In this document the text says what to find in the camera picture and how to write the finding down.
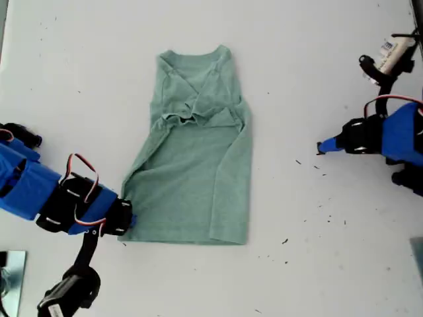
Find green t-shirt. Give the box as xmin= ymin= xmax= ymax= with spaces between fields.
xmin=117 ymin=45 xmax=254 ymax=246

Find steel plate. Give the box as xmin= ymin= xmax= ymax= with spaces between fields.
xmin=0 ymin=250 xmax=28 ymax=317

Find black camera stalk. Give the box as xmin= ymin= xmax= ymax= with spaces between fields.
xmin=72 ymin=227 xmax=100 ymax=275
xmin=376 ymin=81 xmax=396 ymax=116

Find red white servo wire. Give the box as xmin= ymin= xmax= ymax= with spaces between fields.
xmin=65 ymin=153 xmax=107 ymax=232
xmin=363 ymin=94 xmax=423 ymax=118

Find black silver camera box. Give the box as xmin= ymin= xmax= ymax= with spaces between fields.
xmin=358 ymin=32 xmax=418 ymax=85

